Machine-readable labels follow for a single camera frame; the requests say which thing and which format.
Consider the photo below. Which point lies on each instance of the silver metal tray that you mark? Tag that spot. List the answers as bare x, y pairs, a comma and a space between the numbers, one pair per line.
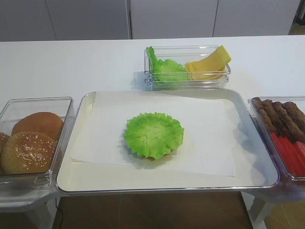
254, 169

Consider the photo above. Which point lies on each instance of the sesame bun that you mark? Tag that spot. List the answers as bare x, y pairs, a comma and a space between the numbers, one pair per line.
27, 153
3, 139

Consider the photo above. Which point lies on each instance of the green lettuce leaf on tray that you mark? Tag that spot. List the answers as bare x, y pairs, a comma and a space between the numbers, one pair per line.
153, 135

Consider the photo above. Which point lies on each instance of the plain brown bun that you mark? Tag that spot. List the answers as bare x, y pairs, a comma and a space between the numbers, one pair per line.
47, 123

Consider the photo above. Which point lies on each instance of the clear lettuce and cheese container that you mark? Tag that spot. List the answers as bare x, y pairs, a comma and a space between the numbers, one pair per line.
183, 55

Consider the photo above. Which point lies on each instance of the white paper sheet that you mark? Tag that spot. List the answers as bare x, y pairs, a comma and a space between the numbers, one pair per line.
208, 132

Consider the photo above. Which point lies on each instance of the red tomato slices stack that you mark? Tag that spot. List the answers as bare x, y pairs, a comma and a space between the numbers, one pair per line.
293, 155

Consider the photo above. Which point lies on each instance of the clear meat and tomato container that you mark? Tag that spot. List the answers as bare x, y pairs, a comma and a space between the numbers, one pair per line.
286, 179

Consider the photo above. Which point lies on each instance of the sesame bun left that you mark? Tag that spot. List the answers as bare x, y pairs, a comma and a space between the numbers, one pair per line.
3, 139

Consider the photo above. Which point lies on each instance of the yellow cheese slices stack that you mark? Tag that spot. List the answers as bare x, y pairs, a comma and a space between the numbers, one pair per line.
211, 67

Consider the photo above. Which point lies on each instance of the sesame bun front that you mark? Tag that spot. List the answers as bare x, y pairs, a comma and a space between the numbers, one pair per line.
27, 153

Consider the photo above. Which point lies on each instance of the green lettuce leaf in container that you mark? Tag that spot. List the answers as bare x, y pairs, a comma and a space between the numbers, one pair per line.
165, 70

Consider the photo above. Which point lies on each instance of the brown meat patties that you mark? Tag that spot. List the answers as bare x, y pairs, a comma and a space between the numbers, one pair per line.
284, 119

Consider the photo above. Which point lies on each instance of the clear bun container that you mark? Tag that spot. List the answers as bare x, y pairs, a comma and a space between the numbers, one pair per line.
17, 109

